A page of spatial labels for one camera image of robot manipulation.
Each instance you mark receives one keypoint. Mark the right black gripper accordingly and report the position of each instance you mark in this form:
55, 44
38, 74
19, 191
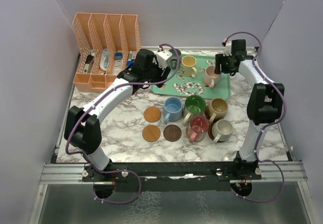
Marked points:
219, 60

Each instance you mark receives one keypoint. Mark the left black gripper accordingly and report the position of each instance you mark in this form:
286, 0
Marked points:
163, 73

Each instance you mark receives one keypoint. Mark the light pink mug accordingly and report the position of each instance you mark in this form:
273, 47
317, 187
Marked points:
211, 79

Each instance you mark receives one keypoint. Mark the green floral tray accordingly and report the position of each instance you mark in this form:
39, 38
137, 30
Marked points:
186, 86

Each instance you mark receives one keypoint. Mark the light wood coaster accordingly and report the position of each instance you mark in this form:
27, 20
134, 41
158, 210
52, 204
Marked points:
152, 114
151, 133

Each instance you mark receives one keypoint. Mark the tan beige mug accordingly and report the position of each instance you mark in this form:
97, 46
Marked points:
220, 107

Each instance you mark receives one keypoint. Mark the blue mug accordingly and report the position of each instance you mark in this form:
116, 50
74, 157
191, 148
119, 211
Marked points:
172, 110

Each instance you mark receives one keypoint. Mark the peach plastic file organizer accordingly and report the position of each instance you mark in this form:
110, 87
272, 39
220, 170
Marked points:
106, 43

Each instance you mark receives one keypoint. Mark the green mug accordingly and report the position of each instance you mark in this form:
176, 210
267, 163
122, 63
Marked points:
194, 105

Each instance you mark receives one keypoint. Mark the white speckled mug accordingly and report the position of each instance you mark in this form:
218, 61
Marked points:
222, 130

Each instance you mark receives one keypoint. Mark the red floral mug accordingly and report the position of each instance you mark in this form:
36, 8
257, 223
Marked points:
199, 126

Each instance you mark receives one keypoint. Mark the dark walnut coaster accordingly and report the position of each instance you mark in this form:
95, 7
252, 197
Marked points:
172, 133

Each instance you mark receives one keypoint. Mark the woven rattan coaster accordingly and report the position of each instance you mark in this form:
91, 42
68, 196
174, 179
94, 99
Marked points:
187, 132

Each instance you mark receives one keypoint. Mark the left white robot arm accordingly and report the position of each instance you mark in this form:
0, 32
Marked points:
82, 128

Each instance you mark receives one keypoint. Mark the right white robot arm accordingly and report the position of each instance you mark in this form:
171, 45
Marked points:
264, 108

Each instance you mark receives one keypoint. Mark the blue tape dispenser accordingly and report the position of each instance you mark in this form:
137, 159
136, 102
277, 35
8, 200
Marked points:
130, 63

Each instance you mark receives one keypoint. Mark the dark grey mug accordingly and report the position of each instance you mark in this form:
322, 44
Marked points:
172, 62

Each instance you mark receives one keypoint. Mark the blue eraser box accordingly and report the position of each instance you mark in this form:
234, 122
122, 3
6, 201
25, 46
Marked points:
118, 56

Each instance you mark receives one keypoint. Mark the yellow mug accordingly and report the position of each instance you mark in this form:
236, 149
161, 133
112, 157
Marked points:
188, 68

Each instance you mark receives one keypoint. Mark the white blue pack in organizer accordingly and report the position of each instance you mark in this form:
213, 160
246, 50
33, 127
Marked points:
104, 60

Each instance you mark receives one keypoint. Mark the black white tool in organizer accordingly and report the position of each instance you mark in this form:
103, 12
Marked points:
89, 63

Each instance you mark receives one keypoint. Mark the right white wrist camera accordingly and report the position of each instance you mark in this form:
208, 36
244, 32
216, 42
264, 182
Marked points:
227, 48

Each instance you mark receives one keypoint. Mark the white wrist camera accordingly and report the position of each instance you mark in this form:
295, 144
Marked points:
227, 48
164, 58

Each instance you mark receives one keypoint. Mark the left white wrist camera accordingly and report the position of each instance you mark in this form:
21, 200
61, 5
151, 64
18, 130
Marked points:
164, 58

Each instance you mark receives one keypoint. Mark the black mounting rail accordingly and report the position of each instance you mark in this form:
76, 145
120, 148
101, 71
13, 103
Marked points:
173, 176

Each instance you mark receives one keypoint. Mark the aluminium frame rail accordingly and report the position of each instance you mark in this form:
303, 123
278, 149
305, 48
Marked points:
293, 171

